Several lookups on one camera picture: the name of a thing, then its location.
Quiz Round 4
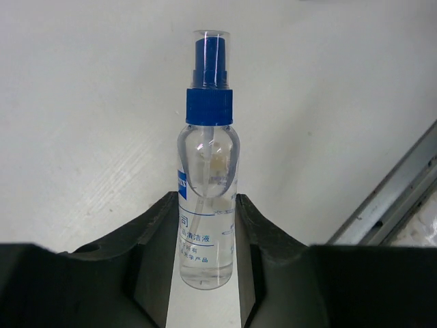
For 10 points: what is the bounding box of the clear blue spray bottle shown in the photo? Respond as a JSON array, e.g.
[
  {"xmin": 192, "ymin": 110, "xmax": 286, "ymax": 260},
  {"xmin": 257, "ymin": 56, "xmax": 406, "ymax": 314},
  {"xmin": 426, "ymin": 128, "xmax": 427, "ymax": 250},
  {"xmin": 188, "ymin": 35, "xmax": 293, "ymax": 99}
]
[{"xmin": 177, "ymin": 29, "xmax": 240, "ymax": 290}]

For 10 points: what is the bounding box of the right side aluminium rail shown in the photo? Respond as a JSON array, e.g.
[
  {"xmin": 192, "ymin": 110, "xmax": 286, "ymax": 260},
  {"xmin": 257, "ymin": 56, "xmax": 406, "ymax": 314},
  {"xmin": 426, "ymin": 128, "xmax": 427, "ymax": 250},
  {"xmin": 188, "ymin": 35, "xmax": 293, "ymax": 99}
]
[{"xmin": 327, "ymin": 123, "xmax": 436, "ymax": 245}]

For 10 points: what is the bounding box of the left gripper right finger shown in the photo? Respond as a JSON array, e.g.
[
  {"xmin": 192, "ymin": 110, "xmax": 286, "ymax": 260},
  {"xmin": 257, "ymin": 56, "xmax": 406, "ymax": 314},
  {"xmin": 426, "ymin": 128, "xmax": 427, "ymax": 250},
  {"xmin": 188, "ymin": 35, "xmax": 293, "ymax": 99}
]
[{"xmin": 236, "ymin": 194, "xmax": 436, "ymax": 327}]

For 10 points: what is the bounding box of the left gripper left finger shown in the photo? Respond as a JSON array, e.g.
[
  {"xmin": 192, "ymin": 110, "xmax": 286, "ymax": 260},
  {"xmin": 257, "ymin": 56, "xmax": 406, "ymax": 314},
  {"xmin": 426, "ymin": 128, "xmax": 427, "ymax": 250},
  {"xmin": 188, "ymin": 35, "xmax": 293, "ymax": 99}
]
[{"xmin": 1, "ymin": 191, "xmax": 178, "ymax": 327}]

